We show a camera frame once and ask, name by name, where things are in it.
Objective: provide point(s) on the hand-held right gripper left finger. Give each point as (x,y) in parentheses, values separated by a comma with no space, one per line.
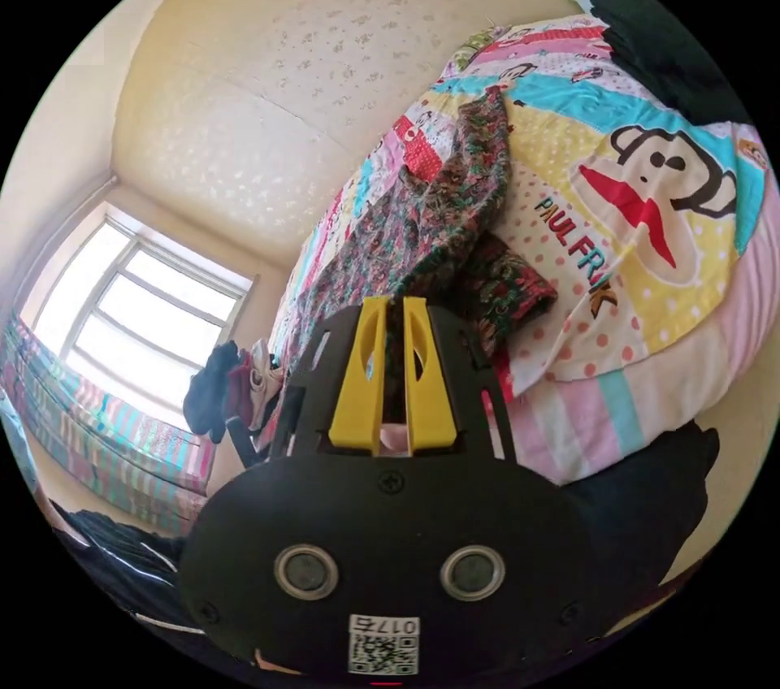
(356,396)

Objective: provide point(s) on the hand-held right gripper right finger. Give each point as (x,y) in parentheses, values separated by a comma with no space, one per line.
(429,396)

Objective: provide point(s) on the patterned floral long sleeve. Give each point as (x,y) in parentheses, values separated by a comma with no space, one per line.
(451,214)

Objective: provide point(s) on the pile of clothes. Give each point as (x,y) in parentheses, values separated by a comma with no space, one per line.
(228,390)

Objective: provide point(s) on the window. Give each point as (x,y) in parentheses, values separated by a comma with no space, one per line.
(152,311)

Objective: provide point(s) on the bed with cartoon printed quilt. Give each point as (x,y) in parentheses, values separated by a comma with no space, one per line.
(646,335)

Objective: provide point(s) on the striped colourful cloth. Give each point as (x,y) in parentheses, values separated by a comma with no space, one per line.
(103,433)

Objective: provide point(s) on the black garment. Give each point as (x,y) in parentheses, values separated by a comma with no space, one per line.
(664,49)

